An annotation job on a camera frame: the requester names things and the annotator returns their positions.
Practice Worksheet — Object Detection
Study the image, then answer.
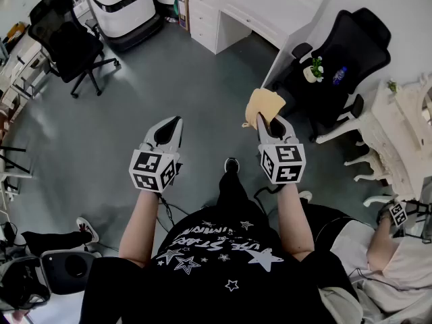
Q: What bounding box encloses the black tripod stand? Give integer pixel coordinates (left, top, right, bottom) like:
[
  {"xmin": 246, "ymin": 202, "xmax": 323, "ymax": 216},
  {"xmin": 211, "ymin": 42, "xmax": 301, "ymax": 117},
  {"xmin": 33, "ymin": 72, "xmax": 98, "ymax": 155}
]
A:
[{"xmin": 0, "ymin": 143, "xmax": 35, "ymax": 203}]

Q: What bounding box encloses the white robot with black base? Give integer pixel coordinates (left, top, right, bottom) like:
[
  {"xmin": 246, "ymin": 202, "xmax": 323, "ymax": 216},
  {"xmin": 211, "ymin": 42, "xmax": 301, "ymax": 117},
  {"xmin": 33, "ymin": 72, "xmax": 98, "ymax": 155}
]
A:
[{"xmin": 82, "ymin": 0, "xmax": 165, "ymax": 52}]

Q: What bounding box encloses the white desk with drawers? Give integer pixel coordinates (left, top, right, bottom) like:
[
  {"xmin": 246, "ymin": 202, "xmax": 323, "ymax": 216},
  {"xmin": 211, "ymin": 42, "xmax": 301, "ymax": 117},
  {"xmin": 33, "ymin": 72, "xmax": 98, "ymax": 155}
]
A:
[{"xmin": 186, "ymin": 0, "xmax": 335, "ymax": 55}]

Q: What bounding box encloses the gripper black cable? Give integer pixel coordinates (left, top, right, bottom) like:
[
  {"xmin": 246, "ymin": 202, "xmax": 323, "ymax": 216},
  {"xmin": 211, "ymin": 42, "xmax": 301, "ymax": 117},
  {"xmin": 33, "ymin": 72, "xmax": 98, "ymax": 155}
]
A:
[
  {"xmin": 252, "ymin": 184, "xmax": 285, "ymax": 216},
  {"xmin": 157, "ymin": 193, "xmax": 177, "ymax": 228}
]

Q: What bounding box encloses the person's left forearm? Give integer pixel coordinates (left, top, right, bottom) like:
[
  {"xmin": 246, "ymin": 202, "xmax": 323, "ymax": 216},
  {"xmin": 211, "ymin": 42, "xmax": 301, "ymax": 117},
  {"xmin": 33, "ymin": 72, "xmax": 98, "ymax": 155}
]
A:
[{"xmin": 118, "ymin": 190, "xmax": 163, "ymax": 267}]

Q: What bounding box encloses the white ornate dressing table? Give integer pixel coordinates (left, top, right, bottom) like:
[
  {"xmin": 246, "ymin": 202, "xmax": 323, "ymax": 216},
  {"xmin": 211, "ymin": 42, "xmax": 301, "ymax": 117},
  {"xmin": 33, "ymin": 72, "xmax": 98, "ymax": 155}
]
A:
[{"xmin": 315, "ymin": 72, "xmax": 432, "ymax": 209}]

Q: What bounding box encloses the black high-back office chair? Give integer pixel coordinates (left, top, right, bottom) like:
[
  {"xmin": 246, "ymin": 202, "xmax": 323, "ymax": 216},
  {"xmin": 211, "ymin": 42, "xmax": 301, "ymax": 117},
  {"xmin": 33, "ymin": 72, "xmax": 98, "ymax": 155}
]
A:
[{"xmin": 271, "ymin": 7, "xmax": 392, "ymax": 144}]

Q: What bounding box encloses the person's black star-print clothing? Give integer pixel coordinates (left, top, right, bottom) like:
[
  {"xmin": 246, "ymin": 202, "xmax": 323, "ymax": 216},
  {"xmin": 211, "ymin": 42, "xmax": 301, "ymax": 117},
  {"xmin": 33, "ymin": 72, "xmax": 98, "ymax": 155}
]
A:
[{"xmin": 79, "ymin": 172, "xmax": 359, "ymax": 324}]

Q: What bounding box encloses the blue label water bottle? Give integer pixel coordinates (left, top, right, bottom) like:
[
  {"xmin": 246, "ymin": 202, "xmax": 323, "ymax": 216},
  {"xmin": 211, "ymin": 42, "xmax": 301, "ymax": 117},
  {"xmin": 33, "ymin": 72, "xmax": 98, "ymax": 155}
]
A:
[{"xmin": 332, "ymin": 66, "xmax": 349, "ymax": 86}]

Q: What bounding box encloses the person's black shoe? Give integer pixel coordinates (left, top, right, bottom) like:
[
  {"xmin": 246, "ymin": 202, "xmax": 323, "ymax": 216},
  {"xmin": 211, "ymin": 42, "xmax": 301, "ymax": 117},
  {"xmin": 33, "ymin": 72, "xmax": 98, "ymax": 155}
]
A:
[{"xmin": 223, "ymin": 157, "xmax": 240, "ymax": 175}]

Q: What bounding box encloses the yellow wiping cloth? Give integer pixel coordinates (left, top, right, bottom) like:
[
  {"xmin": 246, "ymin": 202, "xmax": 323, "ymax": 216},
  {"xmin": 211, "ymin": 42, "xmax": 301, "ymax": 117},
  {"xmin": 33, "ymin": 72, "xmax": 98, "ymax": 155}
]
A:
[{"xmin": 242, "ymin": 88, "xmax": 287, "ymax": 130}]

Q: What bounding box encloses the beige waist pouch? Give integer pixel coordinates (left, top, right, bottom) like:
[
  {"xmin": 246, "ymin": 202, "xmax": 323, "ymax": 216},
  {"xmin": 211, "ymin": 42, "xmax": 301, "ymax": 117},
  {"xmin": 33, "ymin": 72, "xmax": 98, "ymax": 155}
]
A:
[{"xmin": 318, "ymin": 286, "xmax": 365, "ymax": 324}]

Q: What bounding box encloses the brown cardboard box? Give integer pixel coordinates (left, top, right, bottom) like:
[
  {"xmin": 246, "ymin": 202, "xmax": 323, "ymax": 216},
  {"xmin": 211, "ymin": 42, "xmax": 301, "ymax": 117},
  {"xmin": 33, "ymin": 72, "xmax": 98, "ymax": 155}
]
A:
[{"xmin": 175, "ymin": 0, "xmax": 191, "ymax": 32}]

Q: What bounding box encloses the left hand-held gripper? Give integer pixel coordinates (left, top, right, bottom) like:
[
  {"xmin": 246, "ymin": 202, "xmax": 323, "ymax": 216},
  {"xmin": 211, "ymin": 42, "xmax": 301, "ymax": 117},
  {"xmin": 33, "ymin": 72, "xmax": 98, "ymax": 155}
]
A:
[{"xmin": 128, "ymin": 115, "xmax": 185, "ymax": 194}]

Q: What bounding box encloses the white side cart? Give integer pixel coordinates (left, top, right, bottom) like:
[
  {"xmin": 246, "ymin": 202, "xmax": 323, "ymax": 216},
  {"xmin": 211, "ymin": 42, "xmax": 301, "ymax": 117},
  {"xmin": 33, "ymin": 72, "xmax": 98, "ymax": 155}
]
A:
[{"xmin": 9, "ymin": 40, "xmax": 52, "ymax": 100}]

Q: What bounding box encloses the grey chair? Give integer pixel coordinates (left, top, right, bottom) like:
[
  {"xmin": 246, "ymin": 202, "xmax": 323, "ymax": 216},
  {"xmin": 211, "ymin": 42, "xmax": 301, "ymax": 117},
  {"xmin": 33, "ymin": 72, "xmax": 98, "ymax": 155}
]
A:
[{"xmin": 39, "ymin": 249, "xmax": 102, "ymax": 296}]

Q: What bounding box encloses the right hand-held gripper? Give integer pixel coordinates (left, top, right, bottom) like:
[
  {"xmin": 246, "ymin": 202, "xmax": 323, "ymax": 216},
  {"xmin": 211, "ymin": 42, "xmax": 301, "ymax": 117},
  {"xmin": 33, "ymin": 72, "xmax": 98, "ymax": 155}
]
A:
[{"xmin": 256, "ymin": 112, "xmax": 306, "ymax": 184}]

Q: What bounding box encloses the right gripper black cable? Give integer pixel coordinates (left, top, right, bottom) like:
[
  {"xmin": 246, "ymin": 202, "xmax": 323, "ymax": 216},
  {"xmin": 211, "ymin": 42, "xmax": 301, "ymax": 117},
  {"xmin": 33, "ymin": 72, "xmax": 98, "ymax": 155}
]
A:
[{"xmin": 252, "ymin": 184, "xmax": 285, "ymax": 216}]

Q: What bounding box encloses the person's right forearm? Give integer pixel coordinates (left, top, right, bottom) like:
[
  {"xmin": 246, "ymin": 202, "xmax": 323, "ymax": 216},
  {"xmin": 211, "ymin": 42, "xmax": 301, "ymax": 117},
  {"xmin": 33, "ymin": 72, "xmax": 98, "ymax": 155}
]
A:
[{"xmin": 276, "ymin": 182, "xmax": 315, "ymax": 262}]

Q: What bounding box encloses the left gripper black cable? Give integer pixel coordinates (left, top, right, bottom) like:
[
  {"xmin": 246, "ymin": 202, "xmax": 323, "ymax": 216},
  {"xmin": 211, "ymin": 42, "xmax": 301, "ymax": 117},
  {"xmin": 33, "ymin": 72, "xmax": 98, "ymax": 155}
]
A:
[{"xmin": 157, "ymin": 193, "xmax": 177, "ymax": 228}]

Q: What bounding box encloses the small plant in white pot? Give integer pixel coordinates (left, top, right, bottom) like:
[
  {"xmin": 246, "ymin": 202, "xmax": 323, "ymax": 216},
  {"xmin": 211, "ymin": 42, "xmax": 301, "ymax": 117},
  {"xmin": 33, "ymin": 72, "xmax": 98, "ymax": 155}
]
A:
[{"xmin": 302, "ymin": 56, "xmax": 325, "ymax": 84}]

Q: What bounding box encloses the black mesh office chair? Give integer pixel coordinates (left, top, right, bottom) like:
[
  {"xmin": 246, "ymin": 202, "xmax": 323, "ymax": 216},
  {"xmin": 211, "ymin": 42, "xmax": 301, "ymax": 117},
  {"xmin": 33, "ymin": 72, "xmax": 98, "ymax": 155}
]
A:
[{"xmin": 27, "ymin": 0, "xmax": 121, "ymax": 99}]

